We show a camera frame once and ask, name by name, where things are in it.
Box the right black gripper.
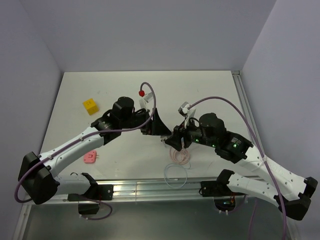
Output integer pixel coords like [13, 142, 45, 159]
[164, 115, 217, 151]

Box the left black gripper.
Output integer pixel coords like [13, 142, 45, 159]
[120, 107, 171, 136]

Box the pink power cord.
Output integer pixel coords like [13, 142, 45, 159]
[168, 146, 191, 165]

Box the light blue cable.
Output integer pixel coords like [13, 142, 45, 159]
[163, 159, 192, 189]

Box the white charger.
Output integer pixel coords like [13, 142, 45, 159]
[160, 135, 168, 145]

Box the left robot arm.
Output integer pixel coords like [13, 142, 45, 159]
[18, 93, 171, 205]

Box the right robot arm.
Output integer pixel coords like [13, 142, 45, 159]
[164, 113, 318, 221]

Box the pink flat plug adapter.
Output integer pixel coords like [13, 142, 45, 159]
[83, 150, 99, 164]

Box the yellow cube socket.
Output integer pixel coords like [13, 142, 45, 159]
[82, 98, 99, 116]

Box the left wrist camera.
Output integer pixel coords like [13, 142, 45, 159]
[138, 90, 154, 109]

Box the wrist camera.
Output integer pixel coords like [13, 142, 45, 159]
[138, 90, 154, 109]
[178, 102, 196, 128]

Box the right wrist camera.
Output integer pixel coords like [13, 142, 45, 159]
[178, 102, 196, 128]

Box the aluminium front rail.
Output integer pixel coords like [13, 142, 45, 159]
[23, 177, 251, 206]

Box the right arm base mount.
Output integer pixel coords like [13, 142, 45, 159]
[198, 180, 241, 212]

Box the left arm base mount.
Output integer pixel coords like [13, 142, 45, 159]
[67, 184, 114, 216]

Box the aluminium side rail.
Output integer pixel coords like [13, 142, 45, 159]
[231, 71, 265, 153]

